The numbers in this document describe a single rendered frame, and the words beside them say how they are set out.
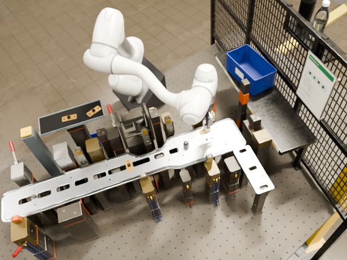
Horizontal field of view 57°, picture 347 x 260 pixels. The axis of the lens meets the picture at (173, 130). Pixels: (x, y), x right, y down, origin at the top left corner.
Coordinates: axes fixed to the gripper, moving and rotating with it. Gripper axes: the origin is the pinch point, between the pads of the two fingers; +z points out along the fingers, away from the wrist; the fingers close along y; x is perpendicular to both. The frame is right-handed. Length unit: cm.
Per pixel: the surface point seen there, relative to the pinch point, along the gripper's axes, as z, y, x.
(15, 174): 7, -15, -107
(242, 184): 38.9, 21.9, 13.7
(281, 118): 10.2, 4.4, 44.2
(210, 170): 8.8, 21.8, -7.0
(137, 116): -5.6, -16.6, -33.9
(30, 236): 11, 23, -102
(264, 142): 7.7, 16.9, 26.6
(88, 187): 13, 5, -71
